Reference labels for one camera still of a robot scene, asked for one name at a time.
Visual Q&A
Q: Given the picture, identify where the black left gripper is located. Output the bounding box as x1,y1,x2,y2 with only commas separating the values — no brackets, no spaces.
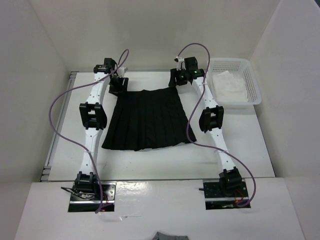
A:
108,75,129,98

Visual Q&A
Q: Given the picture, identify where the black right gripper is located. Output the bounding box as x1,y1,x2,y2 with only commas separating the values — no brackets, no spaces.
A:
167,67,188,87

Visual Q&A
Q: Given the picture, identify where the black pleated skirt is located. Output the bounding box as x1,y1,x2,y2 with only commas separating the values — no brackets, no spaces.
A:
101,87,197,151

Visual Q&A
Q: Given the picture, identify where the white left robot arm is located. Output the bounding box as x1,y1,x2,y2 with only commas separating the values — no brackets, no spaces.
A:
73,58,129,201

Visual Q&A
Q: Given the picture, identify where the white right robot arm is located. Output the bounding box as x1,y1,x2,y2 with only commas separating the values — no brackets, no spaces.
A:
168,56,242,198

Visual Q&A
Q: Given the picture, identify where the white cloth in basket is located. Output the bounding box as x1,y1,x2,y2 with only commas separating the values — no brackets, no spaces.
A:
212,70,248,103

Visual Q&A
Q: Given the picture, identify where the white perforated plastic basket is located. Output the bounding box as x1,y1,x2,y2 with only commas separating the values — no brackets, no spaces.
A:
207,57,262,108

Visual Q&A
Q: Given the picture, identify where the grey folded cloth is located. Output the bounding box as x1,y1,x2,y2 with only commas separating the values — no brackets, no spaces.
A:
152,232,189,240

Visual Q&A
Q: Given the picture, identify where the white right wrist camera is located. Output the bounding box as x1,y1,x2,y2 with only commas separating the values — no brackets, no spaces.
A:
174,56,186,71

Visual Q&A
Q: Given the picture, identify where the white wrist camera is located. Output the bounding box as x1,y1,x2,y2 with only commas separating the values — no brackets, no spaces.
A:
174,56,186,71
116,66,128,78

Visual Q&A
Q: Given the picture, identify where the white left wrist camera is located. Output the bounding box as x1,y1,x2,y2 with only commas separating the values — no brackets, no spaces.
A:
116,66,128,78

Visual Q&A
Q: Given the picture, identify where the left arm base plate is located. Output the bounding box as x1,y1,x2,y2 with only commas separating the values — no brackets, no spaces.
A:
67,181,118,213

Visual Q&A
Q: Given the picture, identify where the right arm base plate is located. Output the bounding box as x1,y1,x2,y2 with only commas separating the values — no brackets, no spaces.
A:
198,179,250,210

